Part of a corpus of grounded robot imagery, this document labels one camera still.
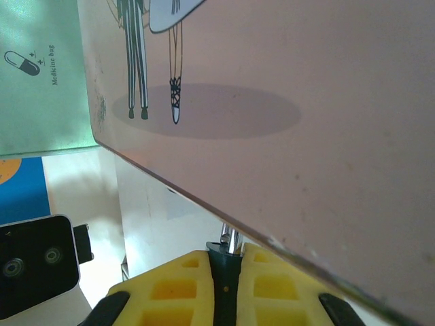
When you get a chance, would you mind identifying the green medicine bag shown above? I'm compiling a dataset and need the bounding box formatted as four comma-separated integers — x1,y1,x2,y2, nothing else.
0,0,100,159

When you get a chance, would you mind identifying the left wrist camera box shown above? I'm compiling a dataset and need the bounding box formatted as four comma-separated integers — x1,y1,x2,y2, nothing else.
0,214,82,321

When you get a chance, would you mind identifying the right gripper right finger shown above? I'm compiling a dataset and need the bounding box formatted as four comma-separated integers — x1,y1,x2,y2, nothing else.
235,242,366,326

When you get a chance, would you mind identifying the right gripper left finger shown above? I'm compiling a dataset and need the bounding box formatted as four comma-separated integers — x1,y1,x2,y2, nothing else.
77,250,216,326

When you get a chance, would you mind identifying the pink tin box with couple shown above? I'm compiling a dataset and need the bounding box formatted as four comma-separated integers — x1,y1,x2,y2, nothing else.
77,0,435,326

